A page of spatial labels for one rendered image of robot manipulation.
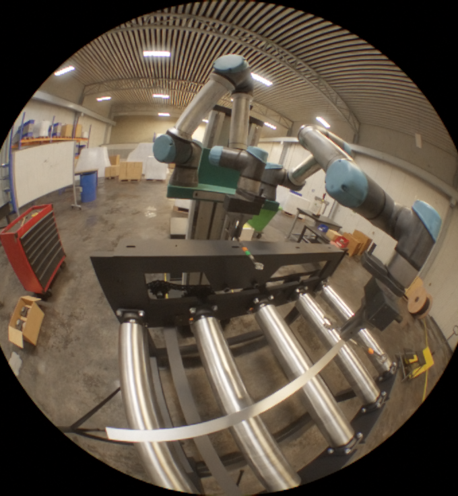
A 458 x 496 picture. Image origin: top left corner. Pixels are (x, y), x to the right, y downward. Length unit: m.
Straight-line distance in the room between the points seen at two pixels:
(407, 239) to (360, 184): 0.14
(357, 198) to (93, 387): 1.79
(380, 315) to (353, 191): 0.21
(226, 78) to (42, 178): 4.33
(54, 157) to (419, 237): 4.93
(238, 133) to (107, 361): 1.81
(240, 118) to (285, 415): 2.03
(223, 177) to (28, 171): 4.23
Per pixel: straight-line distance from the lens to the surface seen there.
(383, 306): 0.30
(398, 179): 11.18
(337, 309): 1.13
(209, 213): 1.05
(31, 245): 2.02
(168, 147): 0.60
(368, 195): 0.28
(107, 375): 1.57
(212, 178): 0.90
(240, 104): 0.71
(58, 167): 4.74
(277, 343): 0.67
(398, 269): 0.32
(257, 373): 1.57
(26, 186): 4.43
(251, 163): 0.49
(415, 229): 0.32
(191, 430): 0.51
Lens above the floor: 1.42
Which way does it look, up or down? 30 degrees down
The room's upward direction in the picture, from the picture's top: 16 degrees clockwise
